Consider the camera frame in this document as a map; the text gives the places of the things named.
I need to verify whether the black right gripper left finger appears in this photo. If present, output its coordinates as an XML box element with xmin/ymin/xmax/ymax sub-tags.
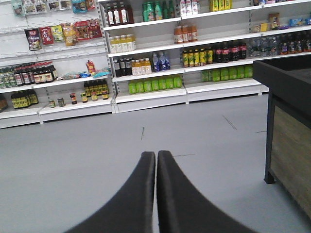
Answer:
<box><xmin>67</xmin><ymin>151</ymin><xmax>156</xmax><ymax>233</ymax></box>

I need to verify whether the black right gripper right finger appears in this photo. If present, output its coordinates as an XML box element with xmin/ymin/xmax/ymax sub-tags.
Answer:
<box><xmin>156</xmin><ymin>150</ymin><xmax>253</xmax><ymax>233</ymax></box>

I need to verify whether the white supermarket shelf unit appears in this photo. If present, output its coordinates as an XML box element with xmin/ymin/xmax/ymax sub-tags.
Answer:
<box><xmin>0</xmin><ymin>0</ymin><xmax>311</xmax><ymax>129</ymax></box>

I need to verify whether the black wooden produce stand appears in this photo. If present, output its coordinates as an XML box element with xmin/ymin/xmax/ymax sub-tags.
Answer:
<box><xmin>253</xmin><ymin>54</ymin><xmax>311</xmax><ymax>216</ymax></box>

